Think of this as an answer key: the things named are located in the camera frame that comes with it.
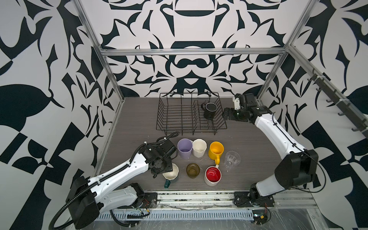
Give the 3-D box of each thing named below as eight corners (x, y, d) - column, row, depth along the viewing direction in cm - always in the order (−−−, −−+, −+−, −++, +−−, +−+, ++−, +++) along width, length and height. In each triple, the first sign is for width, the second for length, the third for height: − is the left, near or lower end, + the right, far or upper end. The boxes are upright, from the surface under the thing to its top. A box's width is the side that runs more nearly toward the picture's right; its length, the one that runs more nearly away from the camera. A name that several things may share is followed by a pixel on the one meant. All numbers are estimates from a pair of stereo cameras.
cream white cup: (192, 157, 91) (193, 150, 82) (192, 147, 95) (192, 138, 87) (205, 158, 91) (207, 150, 82) (204, 147, 95) (206, 138, 87)
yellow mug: (209, 167, 87) (211, 160, 80) (207, 148, 95) (209, 141, 87) (222, 167, 87) (226, 160, 80) (219, 148, 95) (222, 141, 87)
